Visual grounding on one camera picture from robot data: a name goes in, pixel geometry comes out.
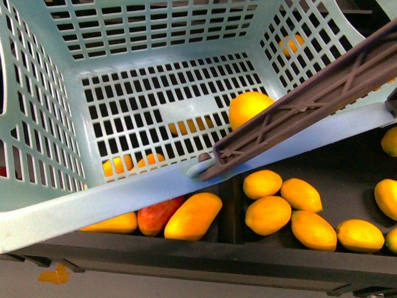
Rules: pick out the yellow lemon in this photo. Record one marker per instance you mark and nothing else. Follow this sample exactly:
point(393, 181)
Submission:
point(246, 106)

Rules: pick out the light blue plastic basket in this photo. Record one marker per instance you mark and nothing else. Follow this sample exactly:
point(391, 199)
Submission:
point(105, 105)

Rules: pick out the brown basket handle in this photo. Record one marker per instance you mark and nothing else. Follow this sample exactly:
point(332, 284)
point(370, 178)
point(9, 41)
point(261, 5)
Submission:
point(365, 67)

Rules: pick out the yellow mango on shelf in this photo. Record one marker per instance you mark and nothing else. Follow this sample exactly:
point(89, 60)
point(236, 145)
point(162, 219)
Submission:
point(194, 217)

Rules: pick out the red yellow mango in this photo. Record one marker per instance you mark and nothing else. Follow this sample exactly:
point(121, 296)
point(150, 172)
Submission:
point(153, 219)

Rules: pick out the yellow mango under basket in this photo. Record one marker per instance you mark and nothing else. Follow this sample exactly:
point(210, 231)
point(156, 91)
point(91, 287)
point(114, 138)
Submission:
point(123, 224)

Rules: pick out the black fruit shelf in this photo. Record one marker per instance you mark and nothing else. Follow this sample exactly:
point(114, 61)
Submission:
point(345, 174)

